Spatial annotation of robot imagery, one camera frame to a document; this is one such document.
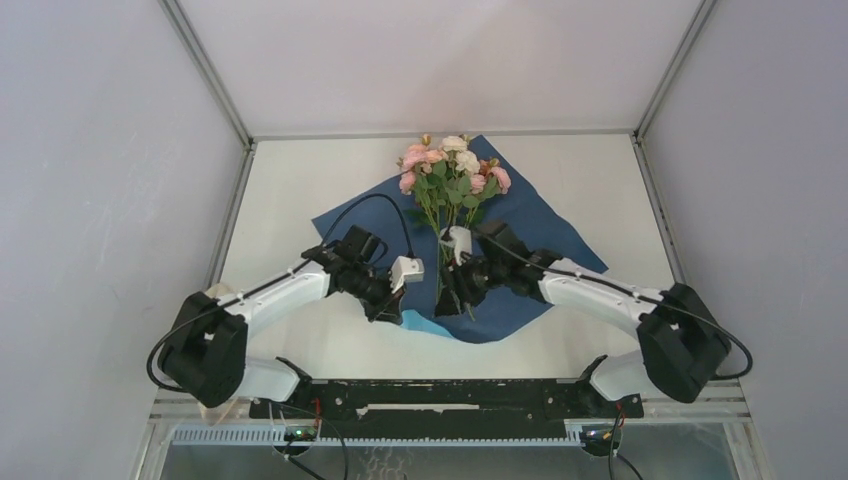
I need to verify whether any cream white fake rose stem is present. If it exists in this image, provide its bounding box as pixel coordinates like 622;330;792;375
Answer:
439;136;486;225

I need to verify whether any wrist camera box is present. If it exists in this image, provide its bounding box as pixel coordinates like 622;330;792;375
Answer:
389;256;425;293
439;225;473;266

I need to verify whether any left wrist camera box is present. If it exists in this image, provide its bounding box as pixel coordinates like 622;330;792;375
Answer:
389;256;425;293

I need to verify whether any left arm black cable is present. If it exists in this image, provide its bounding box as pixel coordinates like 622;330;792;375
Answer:
146;193;416;395

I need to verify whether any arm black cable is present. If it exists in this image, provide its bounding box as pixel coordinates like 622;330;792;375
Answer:
146;193;416;395
476;231;755;480

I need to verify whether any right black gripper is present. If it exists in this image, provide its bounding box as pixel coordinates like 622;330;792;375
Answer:
433;250;509;316

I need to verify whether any aluminium front frame rail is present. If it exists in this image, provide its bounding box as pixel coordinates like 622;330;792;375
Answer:
149;377;753;425

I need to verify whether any cream lace ribbon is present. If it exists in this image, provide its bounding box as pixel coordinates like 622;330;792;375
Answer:
204;282;234;303

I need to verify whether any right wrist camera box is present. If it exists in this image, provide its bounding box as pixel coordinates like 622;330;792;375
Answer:
439;225;473;266

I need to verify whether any blue wrapping paper sheet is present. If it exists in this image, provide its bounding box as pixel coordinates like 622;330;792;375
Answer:
312;136;608;344

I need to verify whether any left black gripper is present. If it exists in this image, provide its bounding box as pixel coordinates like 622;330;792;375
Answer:
346;265;406;324

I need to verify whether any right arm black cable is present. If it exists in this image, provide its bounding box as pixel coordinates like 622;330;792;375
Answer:
476;231;755;480

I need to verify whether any white slotted cable duct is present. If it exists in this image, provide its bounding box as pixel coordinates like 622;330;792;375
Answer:
172;425;584;447

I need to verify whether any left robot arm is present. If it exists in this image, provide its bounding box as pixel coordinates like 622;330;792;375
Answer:
147;226;425;417

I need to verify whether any peach fake rose stem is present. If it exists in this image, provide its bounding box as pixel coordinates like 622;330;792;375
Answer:
416;134;448;198

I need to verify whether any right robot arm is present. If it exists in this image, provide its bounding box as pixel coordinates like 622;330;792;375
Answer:
436;221;732;416

